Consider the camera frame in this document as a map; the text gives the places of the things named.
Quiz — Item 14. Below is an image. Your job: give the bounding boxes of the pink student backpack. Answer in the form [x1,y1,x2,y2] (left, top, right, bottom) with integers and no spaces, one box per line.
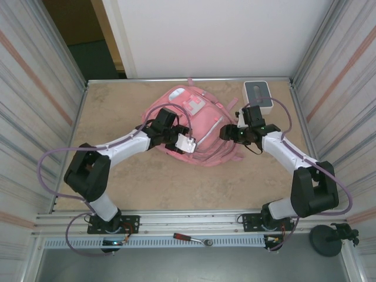
[140,78,244,168]

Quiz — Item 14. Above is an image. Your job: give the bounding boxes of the white grey tissue box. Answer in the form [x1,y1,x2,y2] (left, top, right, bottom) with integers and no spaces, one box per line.
[242,80,276,116]

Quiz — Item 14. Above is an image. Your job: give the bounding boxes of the corrugated side panel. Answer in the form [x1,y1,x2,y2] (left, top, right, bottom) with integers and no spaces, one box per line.
[289,0,376,282]
[0,0,89,282]

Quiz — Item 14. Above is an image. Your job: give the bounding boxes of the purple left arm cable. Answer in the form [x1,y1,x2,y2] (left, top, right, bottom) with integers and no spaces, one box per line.
[39,105,194,259]

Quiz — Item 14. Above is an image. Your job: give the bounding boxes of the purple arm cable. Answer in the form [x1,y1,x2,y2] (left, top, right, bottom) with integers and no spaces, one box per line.
[246,98,353,253]
[39,105,194,259]

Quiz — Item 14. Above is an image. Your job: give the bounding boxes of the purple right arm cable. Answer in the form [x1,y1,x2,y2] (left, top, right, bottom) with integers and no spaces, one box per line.
[246,98,353,253]

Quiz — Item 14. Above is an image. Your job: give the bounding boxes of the aluminium back rail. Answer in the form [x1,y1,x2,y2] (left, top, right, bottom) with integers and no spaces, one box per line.
[86,76,294,85]

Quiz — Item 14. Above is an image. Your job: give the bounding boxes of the aluminium front rail frame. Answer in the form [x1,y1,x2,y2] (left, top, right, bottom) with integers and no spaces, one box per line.
[31,209,347,238]

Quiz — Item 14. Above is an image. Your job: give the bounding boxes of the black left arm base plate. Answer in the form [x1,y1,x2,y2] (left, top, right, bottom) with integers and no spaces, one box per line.
[87,215,140,235]

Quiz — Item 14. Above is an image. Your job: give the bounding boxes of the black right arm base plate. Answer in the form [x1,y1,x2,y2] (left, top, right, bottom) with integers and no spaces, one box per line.
[242,213,296,233]

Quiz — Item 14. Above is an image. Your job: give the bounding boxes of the red-handled ratchet wrench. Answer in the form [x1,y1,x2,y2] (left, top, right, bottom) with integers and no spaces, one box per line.
[173,232,214,247]

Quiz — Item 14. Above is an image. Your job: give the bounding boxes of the slotted grey cable duct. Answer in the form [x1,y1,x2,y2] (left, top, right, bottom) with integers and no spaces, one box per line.
[43,236,267,249]

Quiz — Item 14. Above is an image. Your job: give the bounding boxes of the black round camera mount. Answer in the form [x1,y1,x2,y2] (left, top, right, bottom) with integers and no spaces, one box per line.
[309,222,361,258]

